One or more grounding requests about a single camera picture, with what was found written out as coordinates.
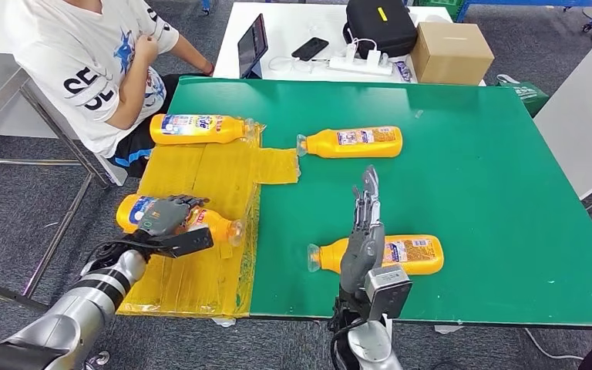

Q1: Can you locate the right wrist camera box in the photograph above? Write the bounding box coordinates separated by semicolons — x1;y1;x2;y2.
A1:
363;264;413;321

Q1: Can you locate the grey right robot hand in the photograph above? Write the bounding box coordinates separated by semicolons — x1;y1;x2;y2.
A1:
339;164;386;294

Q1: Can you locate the black tablet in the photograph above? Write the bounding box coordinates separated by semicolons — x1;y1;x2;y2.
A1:
237;13;270;79

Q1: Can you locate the white power strip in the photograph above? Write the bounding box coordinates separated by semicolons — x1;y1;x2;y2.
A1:
328;51;394;76

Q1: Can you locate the brown cardboard box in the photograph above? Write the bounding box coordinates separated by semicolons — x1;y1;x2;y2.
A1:
410;21;495;86

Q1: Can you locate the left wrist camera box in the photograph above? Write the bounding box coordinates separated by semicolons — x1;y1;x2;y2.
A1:
160;227;214;259

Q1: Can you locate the white table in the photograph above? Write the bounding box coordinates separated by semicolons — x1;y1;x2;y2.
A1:
212;0;489;87

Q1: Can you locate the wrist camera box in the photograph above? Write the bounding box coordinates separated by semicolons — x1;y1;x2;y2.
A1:
160;227;214;259
363;264;413;321

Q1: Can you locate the black zippered bag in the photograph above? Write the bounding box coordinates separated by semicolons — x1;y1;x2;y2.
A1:
343;0;419;58

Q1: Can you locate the black smartphone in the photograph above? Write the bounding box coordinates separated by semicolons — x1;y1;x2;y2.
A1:
291;36;330;62

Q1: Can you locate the green shopping bag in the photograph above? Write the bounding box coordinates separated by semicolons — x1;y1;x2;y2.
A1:
495;73;551;117

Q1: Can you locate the yellow taped cardboard mat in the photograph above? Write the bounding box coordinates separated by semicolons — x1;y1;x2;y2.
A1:
116;117;301;318

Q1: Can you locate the person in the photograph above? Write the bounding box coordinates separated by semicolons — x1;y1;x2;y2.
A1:
5;0;217;177

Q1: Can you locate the blue metal rack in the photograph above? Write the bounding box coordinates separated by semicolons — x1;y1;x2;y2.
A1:
454;0;592;32

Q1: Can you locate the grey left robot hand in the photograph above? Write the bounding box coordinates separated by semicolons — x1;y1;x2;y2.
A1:
137;194;210;238

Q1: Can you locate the orange detergent bottle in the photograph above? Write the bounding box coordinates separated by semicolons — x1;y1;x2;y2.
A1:
149;113;256;146
116;193;246;247
296;126;404;160
306;234;445;277

